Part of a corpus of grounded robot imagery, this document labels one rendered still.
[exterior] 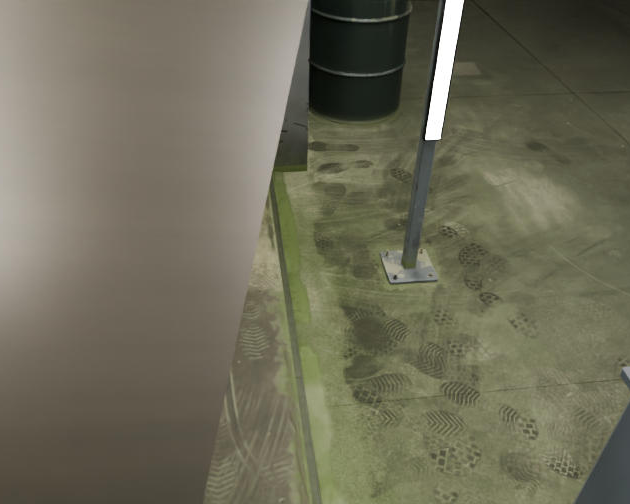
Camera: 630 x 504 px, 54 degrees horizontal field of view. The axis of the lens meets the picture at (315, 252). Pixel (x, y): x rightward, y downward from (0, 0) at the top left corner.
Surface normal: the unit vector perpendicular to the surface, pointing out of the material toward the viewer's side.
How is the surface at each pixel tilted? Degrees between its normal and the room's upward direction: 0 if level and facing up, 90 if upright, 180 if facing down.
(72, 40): 90
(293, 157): 90
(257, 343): 0
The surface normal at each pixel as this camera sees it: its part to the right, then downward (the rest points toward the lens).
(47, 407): 0.22, 0.61
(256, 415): 0.03, -0.78
